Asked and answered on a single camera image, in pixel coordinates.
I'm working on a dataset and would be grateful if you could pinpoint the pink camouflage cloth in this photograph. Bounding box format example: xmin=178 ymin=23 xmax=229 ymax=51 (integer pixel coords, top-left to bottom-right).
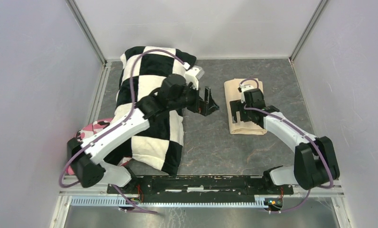
xmin=65 ymin=118 xmax=133 ymax=176

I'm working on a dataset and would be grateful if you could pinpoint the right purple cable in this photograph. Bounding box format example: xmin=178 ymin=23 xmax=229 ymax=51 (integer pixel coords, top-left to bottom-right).
xmin=239 ymin=78 xmax=334 ymax=213

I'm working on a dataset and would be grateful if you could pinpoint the purple cable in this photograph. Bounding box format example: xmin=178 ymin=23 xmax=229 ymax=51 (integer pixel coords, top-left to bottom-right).
xmin=239 ymin=78 xmax=334 ymax=213
xmin=58 ymin=48 xmax=189 ymax=189

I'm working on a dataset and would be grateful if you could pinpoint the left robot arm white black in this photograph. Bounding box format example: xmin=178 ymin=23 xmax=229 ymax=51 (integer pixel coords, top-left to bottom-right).
xmin=65 ymin=74 xmax=219 ymax=194

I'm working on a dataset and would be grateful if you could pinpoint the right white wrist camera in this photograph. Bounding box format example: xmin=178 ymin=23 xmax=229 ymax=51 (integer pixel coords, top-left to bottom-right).
xmin=238 ymin=84 xmax=246 ymax=103

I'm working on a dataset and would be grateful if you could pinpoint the white toothed cable rail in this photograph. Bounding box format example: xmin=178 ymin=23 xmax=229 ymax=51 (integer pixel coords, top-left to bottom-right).
xmin=70 ymin=196 xmax=268 ymax=209

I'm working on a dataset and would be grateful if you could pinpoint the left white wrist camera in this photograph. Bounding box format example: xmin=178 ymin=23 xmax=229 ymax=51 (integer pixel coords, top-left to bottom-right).
xmin=183 ymin=62 xmax=205 ymax=90

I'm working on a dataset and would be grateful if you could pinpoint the black white checkered blanket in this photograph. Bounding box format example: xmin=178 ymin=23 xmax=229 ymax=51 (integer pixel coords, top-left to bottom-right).
xmin=105 ymin=46 xmax=197 ymax=176

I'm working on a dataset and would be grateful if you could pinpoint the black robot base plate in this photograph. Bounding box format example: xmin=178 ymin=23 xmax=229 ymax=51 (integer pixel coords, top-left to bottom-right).
xmin=107 ymin=175 xmax=294 ymax=203

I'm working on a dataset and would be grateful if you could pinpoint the beige surgical wrap cloth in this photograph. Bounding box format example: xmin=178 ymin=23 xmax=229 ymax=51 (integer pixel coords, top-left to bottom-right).
xmin=224 ymin=78 xmax=267 ymax=135

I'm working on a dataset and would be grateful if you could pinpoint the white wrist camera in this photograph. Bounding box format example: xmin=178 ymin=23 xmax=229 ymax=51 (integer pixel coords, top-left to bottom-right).
xmin=183 ymin=62 xmax=205 ymax=90
xmin=238 ymin=84 xmax=246 ymax=103

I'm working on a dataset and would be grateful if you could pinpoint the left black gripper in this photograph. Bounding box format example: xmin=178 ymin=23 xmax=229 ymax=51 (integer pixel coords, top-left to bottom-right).
xmin=169 ymin=80 xmax=219 ymax=117

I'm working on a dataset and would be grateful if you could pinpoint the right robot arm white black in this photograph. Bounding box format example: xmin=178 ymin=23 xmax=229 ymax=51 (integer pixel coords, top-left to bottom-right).
xmin=230 ymin=85 xmax=340 ymax=194

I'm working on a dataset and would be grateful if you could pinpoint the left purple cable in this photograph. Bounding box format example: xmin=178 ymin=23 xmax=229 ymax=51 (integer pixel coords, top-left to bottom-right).
xmin=58 ymin=48 xmax=189 ymax=189

